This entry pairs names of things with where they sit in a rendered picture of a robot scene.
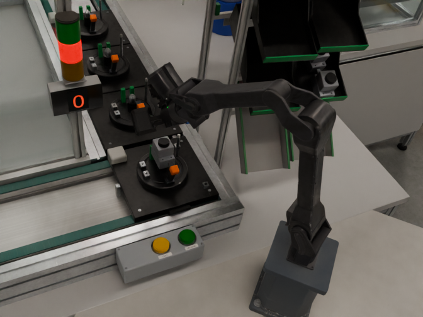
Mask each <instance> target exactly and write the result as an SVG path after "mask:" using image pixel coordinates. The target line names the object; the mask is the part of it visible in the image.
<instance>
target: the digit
mask: <svg viewBox="0 0 423 317"><path fill-rule="evenodd" d="M67 100H68V105H69V112H71V111H77V110H81V109H87V108H89V103H88V95H87V89H83V90H79V91H72V92H67Z"/></svg>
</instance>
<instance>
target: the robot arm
mask: <svg viewBox="0 0 423 317"><path fill-rule="evenodd" d="M147 79H148V80H149V82H150V83H151V85H150V86H149V91H150V94H151V96H152V98H154V97H156V98H157V99H159V101H160V102H159V103H158V107H159V108H161V114H160V115H157V116H154V115H152V110H151V107H149V108H146V107H143V108H138V109H133V110H132V111H131V112H130V114H131V117H132V121H133V126H134V129H135V133H136V135H138V136H140V135H145V134H149V133H153V132H156V131H157V130H156V128H157V125H163V124H165V126H166V128H169V127H172V126H177V125H182V124H185V123H186V124H190V125H191V126H192V127H193V129H195V128H196V127H198V126H199V125H200V124H202V123H203V122H204V121H205V120H207V119H208V118H209V117H210V114H211V113H214V112H216V111H218V110H219V109H223V108H250V107H266V106H267V107H269V108H270V109H271V110H273V111H274V113H275V114H276V116H277V117H278V119H279V121H280V123H281V125H282V126H283V127H284V128H286V129H287V130H288V131H289V132H291V133H292V134H293V141H294V143H295V145H296V146H297V147H298V149H299V166H298V190H297V198H296V199H295V201H294V202H293V204H292V205H291V206H290V207H289V208H288V210H287V211H286V219H287V221H286V224H285V225H286V226H288V231H289V233H290V234H291V245H290V248H289V251H288V254H287V257H286V260H287V261H289V262H292V263H294V264H297V265H300V266H302V267H304V268H307V269H310V270H313V269H314V268H315V264H316V261H317V256H318V253H319V250H320V248H321V246H322V244H323V242H324V241H325V239H326V238H327V236H328V235H329V233H330V231H331V230H332V228H331V226H330V225H329V222H328V221H327V219H326V217H325V207H324V205H323V204H322V203H321V201H320V190H321V183H322V169H323V162H324V151H325V150H324V148H325V144H326V143H327V140H328V139H329V136H330V134H331V132H332V129H333V126H334V123H335V120H336V111H335V109H334V108H333V107H332V106H331V105H330V104H329V103H327V102H325V101H324V100H322V99H321V98H319V97H318V96H317V95H315V94H314V93H313V92H311V91H308V90H305V89H301V88H299V87H295V86H293V85H292V84H290V83H289V82H288V81H286V80H284V79H276V80H275V81H266V82H251V83H243V84H223V83H221V82H220V81H216V80H210V79H205V80H201V79H196V78H193V77H191V78H190V79H188V80H187V81H186V82H183V81H182V80H181V78H180V76H179V75H178V74H177V72H176V71H175V69H174V67H173V66H172V64H171V63H170V62H168V63H167V64H164V65H163V66H162V67H160V68H159V69H157V70H156V71H155V72H153V73H151V74H149V76H147ZM285 100H286V101H289V102H291V103H295V104H299V105H302V106H304V107H305V108H304V110H303V111H302V112H301V113H300V114H299V115H298V116H296V115H295V114H293V113H292V111H291V109H290V108H289V106H288V105H287V103H286V101H285ZM161 119H162V120H161ZM156 120H161V121H160V122H159V121H157V122H156Z"/></svg>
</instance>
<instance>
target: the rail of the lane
mask: <svg viewBox="0 0 423 317"><path fill-rule="evenodd" d="M244 208H245V207H244V206H243V204H242V203H241V201H240V199H239V198H238V196H234V197H230V198H227V199H223V200H221V201H217V202H214V203H210V204H206V205H204V206H200V207H197V208H193V209H191V206H190V205H187V206H183V207H180V208H176V209H173V210H170V211H169V216H166V217H163V218H159V219H157V220H153V221H149V222H146V223H142V224H140V225H136V226H132V227H129V228H125V229H123V230H119V231H116V232H113V233H109V234H106V235H102V236H99V237H96V238H92V239H89V240H85V241H83V242H79V243H75V244H72V245H68V246H66V247H62V248H58V249H55V250H51V251H49V252H45V253H41V254H38V255H35V256H32V257H28V258H25V259H21V260H18V261H15V262H11V263H8V264H4V265H1V266H0V307H2V306H5V305H8V304H11V303H15V302H17V301H21V300H23V299H26V298H30V297H33V296H36V295H39V294H42V293H45V292H48V291H51V290H54V289H57V288H60V287H64V286H67V285H69V284H73V283H75V282H79V281H82V280H84V279H88V278H90V277H94V276H97V275H100V274H104V273H106V272H109V271H112V270H115V269H119V268H118V265H117V262H116V248H118V247H122V246H125V245H128V244H131V243H135V242H138V241H141V240H144V239H147V238H151V237H153V236H157V235H161V234H163V233H167V232H170V231H173V230H177V229H180V228H183V227H186V226H189V225H195V227H196V229H197V230H198V233H199V234H200V237H201V239H202V240H203V241H204V240H207V239H210V238H213V237H216V236H220V235H223V234H226V233H229V232H231V231H235V230H238V229H239V226H240V222H241V219H242V215H243V212H244Z"/></svg>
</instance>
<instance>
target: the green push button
mask: <svg viewBox="0 0 423 317"><path fill-rule="evenodd" d="M179 239H180V241H181V242H182V243H184V244H191V243H193V242H194V240H195V233H194V232H193V231H192V230H189V229H185V230H183V231H181V232H180V234H179Z"/></svg>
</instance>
